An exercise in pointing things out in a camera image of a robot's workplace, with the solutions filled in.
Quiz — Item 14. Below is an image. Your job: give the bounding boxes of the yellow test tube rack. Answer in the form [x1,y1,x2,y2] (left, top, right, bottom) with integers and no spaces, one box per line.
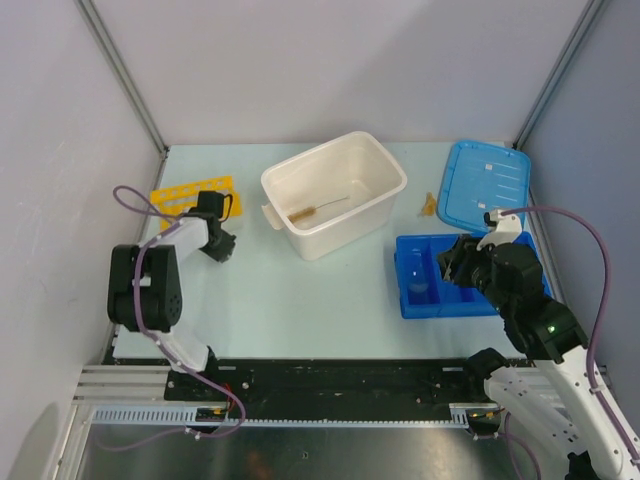
[150,176,243,230]

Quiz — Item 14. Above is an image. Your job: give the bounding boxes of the blue compartment tray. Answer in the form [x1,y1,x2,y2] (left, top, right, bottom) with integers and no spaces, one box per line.
[393,230,554,320]

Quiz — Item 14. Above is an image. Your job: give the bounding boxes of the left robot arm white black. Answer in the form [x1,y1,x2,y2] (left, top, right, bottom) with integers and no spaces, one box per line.
[107,185,236,400]

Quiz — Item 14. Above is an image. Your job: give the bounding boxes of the white cable duct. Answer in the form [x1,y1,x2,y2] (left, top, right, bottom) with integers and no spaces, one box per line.
[92,404,506,429]

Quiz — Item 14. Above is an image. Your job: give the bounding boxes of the clear watch glass dish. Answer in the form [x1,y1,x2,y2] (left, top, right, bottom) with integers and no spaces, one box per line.
[406,251,429,294]

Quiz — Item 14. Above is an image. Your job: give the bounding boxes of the brown bottle brush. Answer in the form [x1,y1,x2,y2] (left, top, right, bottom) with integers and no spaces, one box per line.
[287,196,349,223]

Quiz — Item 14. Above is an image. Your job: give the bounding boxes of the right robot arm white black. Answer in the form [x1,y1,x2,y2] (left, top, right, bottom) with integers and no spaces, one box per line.
[437,235,639,479]

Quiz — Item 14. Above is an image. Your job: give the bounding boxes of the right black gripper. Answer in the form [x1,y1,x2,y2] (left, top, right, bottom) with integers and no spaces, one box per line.
[434,233,512,315]

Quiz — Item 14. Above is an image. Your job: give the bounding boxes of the small tan rubber piece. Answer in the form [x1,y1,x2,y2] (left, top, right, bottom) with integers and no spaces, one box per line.
[419,192,437,217]

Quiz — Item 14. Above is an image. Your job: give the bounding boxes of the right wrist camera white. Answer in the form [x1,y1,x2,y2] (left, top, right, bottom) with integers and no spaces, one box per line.
[476,209,523,251]

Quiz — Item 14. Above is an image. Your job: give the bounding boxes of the white plastic tub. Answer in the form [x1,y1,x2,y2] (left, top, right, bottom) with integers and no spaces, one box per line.
[261,131,407,261]

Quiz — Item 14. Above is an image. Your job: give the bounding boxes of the blue plastic lid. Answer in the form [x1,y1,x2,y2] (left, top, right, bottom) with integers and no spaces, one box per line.
[437,140,531,232]

